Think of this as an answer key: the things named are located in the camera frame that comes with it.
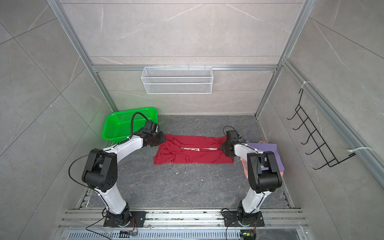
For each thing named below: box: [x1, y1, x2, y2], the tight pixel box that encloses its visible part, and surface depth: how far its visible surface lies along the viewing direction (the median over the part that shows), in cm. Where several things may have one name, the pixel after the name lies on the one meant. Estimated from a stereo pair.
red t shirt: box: [153, 134, 235, 165], surface depth 99 cm
